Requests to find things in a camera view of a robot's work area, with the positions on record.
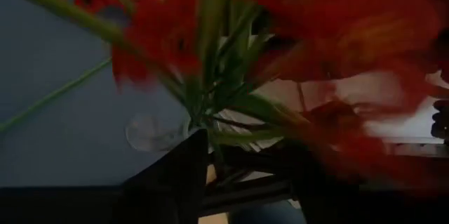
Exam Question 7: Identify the blue-grey table mat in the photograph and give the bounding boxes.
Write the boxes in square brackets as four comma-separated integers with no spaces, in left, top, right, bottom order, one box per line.
[0,0,197,188]

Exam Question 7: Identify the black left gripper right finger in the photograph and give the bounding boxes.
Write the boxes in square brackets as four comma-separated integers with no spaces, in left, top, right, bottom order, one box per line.
[280,139,364,224]

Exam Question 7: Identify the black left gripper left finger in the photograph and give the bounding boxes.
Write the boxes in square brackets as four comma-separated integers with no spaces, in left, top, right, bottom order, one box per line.
[112,128,210,224]

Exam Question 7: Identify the clear glass vase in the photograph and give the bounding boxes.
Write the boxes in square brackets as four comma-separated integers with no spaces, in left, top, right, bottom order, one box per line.
[125,106,193,154]

